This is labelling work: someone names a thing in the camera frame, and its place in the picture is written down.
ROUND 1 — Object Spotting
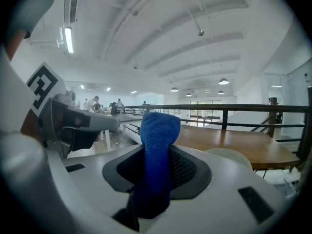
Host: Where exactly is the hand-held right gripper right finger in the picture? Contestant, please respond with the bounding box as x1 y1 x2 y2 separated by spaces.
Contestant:
138 144 293 234

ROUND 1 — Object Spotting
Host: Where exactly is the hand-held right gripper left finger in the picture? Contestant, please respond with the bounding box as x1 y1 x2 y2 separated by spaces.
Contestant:
46 144 145 234

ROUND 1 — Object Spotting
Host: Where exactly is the clear plastic storage bin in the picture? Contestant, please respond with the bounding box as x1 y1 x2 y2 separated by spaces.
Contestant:
274 167 301 197

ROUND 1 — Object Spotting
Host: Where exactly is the brown wooden table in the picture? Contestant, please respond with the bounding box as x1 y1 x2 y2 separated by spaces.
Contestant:
175 125 302 173

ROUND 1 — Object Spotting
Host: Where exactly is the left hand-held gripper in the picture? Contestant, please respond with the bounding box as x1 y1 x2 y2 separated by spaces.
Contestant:
26 61 121 159

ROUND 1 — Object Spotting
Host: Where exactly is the blue cloth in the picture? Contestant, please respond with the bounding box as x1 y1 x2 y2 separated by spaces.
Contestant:
133 112 181 219

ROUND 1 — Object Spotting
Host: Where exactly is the dark table with white legs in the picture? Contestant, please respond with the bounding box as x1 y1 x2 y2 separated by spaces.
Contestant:
104 114 144 153

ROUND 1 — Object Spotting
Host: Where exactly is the large glass window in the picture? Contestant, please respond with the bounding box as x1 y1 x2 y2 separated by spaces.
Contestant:
190 100 222 127

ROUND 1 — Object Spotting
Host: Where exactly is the black metal railing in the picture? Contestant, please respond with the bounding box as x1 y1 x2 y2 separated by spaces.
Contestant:
116 86 312 161

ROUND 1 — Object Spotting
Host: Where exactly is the ceiling tube light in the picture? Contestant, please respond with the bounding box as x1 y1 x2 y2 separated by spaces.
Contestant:
63 27 75 55

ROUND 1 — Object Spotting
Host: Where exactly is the ceiling air vent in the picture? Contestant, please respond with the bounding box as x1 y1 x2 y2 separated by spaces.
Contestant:
63 0 81 24

